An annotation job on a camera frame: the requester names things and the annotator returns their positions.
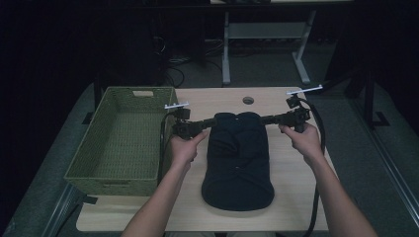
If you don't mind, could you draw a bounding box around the person's left hand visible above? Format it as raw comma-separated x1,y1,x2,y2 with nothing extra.
169,128,210,170

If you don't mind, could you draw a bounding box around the dark navy garment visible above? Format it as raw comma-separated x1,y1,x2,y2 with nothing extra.
201,111,276,212

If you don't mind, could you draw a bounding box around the hand-held gripper black cable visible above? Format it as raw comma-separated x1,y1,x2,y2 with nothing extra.
295,97,328,237
156,112,182,186

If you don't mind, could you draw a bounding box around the person's right hand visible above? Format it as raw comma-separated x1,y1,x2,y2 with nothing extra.
279,122,326,166

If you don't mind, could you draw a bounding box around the black metal stand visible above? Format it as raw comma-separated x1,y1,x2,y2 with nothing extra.
329,65,391,129

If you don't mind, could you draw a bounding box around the grey metal table frame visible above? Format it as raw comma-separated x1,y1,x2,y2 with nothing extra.
221,9,317,86

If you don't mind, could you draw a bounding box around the left hand-held gripper black cable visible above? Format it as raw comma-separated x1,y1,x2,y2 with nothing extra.
156,112,182,186

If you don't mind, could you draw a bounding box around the green woven basket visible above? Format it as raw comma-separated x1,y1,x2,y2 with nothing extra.
63,86,181,198

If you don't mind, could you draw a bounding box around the right hand-held gripper black cable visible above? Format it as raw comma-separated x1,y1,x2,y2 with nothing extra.
295,97,328,237

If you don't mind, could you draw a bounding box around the tangle of floor cables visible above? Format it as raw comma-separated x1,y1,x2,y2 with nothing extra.
160,36,225,89

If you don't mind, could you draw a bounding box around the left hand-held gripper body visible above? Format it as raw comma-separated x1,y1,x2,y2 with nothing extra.
164,101,201,140

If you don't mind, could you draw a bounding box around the aluminium rail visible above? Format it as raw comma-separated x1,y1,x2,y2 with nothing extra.
41,183,84,237
350,98,419,228

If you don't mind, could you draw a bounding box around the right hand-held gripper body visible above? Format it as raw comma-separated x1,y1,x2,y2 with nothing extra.
280,84,324,134

